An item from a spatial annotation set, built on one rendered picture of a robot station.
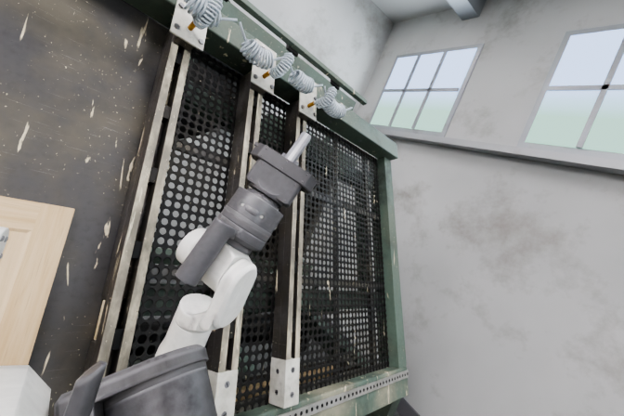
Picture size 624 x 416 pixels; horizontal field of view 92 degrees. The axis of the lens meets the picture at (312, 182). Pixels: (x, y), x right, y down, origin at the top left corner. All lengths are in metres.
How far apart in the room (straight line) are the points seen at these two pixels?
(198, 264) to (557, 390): 2.57
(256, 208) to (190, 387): 0.24
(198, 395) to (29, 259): 0.56
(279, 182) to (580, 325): 2.45
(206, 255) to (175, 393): 0.18
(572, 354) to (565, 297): 0.34
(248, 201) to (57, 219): 0.48
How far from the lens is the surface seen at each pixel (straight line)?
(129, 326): 0.82
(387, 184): 1.81
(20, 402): 0.33
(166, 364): 0.34
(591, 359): 2.73
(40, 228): 0.83
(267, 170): 0.49
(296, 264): 1.10
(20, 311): 0.83
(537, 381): 2.82
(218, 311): 0.49
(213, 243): 0.45
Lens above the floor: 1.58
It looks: 1 degrees down
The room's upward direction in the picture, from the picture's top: 23 degrees clockwise
